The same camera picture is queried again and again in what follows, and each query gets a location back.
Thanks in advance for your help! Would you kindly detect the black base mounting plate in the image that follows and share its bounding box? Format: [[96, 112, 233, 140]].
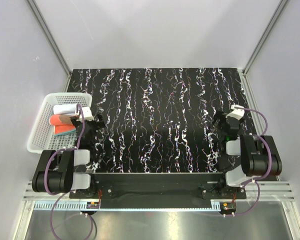
[[70, 173, 247, 211]]

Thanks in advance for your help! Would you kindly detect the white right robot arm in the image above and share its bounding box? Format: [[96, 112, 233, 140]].
[[212, 105, 283, 199]]

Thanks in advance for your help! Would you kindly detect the left aluminium corner post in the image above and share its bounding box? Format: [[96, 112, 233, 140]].
[[26, 0, 73, 77]]

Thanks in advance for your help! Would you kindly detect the white slotted cable duct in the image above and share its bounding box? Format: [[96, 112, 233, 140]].
[[34, 200, 97, 211]]

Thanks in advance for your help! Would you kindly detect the white plastic basket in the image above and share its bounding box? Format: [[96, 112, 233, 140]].
[[26, 92, 92, 154]]

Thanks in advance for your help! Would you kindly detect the brown towel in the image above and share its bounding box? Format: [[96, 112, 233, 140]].
[[49, 114, 76, 136]]

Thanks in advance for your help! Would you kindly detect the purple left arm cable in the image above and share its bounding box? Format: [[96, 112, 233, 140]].
[[43, 103, 98, 240]]

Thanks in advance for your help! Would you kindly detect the aluminium front rail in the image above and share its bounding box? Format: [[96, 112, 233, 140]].
[[23, 181, 295, 201]]

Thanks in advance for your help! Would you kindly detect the aluminium corner post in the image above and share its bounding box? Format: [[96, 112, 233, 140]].
[[242, 0, 290, 76], [26, 0, 73, 77]]

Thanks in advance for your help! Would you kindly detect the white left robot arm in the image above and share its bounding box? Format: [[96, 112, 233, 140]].
[[31, 114, 106, 198]]

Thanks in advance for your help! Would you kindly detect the right aluminium corner post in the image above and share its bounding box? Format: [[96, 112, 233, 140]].
[[242, 0, 290, 76]]

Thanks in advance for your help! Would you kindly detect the white terry towel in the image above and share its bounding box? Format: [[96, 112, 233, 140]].
[[53, 103, 78, 116]]

